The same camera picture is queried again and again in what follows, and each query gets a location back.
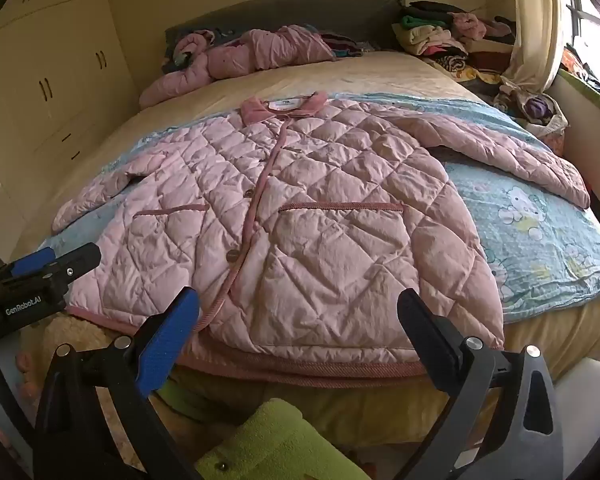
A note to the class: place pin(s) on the white cloth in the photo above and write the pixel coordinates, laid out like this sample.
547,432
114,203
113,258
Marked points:
590,405

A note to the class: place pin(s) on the crumpled pink blanket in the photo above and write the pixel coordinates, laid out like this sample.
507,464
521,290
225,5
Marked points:
270,47

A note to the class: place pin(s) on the cream curtain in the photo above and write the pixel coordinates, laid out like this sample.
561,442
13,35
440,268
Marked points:
535,25

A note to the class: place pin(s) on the dark grey pillow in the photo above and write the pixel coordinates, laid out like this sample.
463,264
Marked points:
305,7

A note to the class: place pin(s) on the bag with purple cloth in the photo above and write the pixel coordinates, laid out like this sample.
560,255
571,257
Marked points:
540,110

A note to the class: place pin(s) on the blue cartoon printed blanket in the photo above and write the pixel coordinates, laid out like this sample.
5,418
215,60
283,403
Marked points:
530,230

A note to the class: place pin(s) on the cream wardrobe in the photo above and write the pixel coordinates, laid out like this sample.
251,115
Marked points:
55,70

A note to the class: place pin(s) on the pile of folded clothes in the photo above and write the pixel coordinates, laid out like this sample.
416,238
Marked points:
430,35

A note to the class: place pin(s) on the yellow-green fleece garment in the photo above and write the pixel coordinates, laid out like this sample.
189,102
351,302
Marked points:
280,442

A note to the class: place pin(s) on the pink quilted jacket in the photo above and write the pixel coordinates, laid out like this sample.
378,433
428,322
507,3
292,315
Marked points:
305,210

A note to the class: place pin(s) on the colourful patterned cloth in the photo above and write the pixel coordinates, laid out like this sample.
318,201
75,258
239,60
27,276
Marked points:
587,80

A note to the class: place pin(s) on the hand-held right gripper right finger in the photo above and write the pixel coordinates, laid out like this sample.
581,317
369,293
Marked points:
432,342

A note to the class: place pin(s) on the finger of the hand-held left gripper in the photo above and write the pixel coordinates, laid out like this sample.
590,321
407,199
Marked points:
80,259
30,262

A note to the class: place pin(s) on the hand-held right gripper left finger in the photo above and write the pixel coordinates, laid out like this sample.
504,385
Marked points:
170,332

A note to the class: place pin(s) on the bed with beige sheet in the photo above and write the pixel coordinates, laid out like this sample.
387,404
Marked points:
355,72

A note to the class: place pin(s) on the yellow plush cloth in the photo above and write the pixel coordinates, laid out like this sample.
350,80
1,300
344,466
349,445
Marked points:
80,332

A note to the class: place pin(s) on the striped colourful garment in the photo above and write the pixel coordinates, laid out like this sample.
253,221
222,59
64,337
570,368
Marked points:
347,42

